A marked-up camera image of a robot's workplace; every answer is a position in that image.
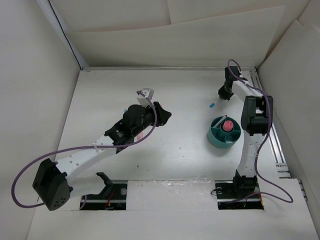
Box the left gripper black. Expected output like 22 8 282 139
132 101 171 137

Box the red capped marker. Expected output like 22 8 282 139
213 115 227 128

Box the pink glue stick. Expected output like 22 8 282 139
222 120 234 133

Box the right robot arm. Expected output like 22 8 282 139
218 66 273 200

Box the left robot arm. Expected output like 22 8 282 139
32 101 172 211

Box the pink correction tape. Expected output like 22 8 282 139
136 132 143 140

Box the teal round organizer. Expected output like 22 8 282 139
207 116 242 149

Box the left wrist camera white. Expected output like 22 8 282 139
136 88 154 107

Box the aluminium rail right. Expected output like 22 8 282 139
249 69 292 179

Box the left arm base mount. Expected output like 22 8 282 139
79 181 128 211

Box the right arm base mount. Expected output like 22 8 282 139
211 181 264 210

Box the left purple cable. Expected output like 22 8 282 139
11 91 158 209

